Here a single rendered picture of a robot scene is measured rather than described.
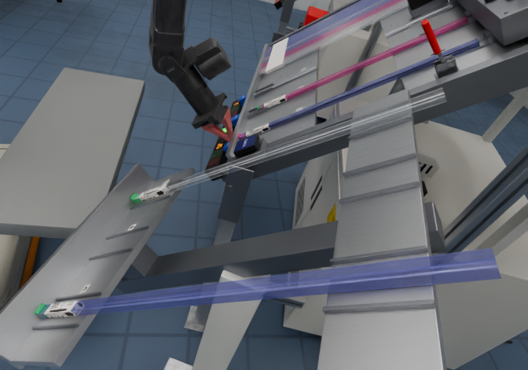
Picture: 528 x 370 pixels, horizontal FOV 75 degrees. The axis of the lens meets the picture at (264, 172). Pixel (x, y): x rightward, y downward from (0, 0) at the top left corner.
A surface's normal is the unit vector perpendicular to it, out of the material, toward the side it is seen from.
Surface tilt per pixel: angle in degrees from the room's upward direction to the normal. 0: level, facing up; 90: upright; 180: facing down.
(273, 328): 0
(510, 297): 90
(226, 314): 90
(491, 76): 90
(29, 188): 0
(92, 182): 0
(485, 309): 90
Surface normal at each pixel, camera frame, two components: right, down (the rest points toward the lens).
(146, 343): 0.24, -0.71
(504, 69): -0.14, 0.65
